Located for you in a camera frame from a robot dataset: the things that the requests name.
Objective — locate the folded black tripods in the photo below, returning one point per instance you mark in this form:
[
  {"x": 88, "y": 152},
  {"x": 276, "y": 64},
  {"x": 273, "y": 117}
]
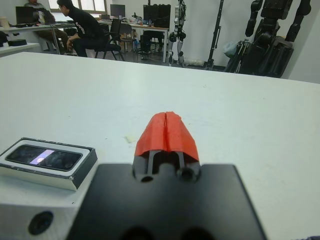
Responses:
[{"x": 237, "y": 58}]

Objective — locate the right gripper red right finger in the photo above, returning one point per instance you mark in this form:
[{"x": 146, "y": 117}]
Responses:
[{"x": 181, "y": 140}]

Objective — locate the black phone-like camera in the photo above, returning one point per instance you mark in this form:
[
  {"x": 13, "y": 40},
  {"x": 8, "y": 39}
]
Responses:
[{"x": 57, "y": 160}]

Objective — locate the person in brown trousers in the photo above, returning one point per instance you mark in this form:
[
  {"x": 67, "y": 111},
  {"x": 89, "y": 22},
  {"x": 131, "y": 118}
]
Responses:
[{"x": 53, "y": 35}]

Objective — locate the paper cup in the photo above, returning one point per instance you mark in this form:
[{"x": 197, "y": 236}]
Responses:
[{"x": 4, "y": 21}]

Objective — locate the white work desk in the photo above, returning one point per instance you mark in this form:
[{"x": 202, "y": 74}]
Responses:
[{"x": 17, "y": 47}]

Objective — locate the black office chair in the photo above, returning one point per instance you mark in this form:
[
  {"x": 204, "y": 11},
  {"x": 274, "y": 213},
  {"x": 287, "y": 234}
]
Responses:
[{"x": 113, "y": 37}]

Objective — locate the black humanoid robot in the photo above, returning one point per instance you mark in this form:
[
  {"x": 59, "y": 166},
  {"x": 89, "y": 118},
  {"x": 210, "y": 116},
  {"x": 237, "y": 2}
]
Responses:
[{"x": 272, "y": 42}]

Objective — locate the small white paper scrap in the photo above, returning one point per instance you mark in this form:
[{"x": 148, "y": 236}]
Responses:
[{"x": 130, "y": 139}]

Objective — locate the wooden-top office desk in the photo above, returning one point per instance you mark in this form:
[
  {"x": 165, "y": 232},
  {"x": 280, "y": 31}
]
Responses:
[{"x": 140, "y": 26}]

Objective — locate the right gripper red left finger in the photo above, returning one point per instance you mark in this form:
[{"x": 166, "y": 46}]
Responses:
[{"x": 152, "y": 140}]

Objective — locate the black stand pole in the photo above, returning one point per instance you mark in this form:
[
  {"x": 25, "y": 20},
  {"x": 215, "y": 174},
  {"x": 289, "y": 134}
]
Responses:
[{"x": 215, "y": 32}]

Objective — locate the grey office chair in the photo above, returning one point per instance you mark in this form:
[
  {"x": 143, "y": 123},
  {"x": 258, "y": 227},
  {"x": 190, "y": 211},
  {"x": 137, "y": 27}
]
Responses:
[{"x": 128, "y": 35}]

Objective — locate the large black monitor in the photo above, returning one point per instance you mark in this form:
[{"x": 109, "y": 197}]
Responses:
[{"x": 157, "y": 13}]

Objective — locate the black round flat object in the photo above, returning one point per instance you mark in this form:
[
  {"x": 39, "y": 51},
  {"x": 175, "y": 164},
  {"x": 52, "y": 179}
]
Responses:
[{"x": 17, "y": 42}]

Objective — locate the translucent plastic bag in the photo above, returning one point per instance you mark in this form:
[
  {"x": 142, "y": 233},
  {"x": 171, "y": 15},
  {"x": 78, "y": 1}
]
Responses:
[{"x": 230, "y": 49}]

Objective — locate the white camera box base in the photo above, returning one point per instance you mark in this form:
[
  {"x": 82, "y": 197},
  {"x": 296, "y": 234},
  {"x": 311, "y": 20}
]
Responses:
[{"x": 37, "y": 178}]

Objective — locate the small black monitor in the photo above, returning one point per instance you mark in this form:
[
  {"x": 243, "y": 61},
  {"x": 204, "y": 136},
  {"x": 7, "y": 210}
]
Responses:
[{"x": 117, "y": 10}]

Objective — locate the person in black shirt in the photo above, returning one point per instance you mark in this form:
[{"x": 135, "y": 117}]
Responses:
[{"x": 85, "y": 27}]

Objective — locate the white humanoid robot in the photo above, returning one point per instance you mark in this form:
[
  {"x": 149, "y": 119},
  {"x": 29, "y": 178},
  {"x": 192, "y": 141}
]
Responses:
[{"x": 178, "y": 30}]

